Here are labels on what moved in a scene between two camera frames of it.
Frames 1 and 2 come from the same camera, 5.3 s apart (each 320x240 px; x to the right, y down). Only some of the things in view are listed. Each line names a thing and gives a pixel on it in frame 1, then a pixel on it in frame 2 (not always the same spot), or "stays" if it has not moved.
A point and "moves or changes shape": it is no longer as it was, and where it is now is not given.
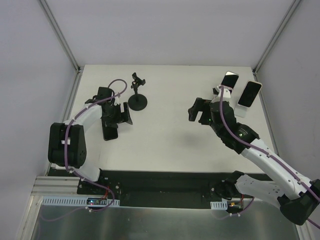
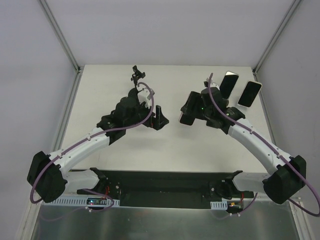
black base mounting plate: x=139 y=188 stays
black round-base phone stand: x=137 y=102 moves or changes shape
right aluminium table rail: x=266 y=114 stays
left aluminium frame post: x=50 y=15 stays
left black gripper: x=119 y=114 -> x=153 y=119
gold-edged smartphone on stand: x=249 y=94 stays
